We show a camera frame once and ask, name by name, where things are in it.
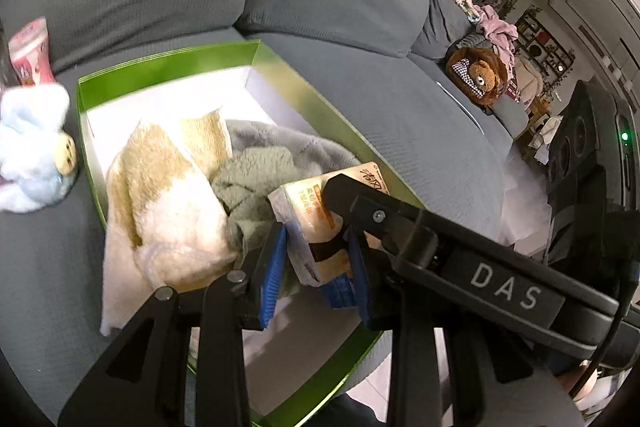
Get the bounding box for olive green cloth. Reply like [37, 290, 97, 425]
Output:
[212, 146, 303, 265]

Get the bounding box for cream yellow towel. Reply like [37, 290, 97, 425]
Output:
[100, 112, 239, 336]

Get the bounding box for blue plush elephant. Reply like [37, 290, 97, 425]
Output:
[1, 82, 78, 213]

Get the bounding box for grey fluffy cloth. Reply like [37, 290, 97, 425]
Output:
[226, 120, 361, 176]

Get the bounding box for green cardboard box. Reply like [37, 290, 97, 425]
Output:
[76, 40, 423, 426]

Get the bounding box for brown teddy bear cushion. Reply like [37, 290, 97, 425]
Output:
[446, 48, 509, 107]

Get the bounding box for grey fabric sofa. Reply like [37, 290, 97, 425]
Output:
[0, 0, 532, 427]

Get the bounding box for pink clothes pile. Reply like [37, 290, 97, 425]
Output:
[456, 0, 518, 79]

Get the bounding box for pink plastic jar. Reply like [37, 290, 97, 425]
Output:
[9, 17, 55, 86]

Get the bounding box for wall display shelf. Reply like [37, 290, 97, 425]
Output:
[515, 5, 576, 102]

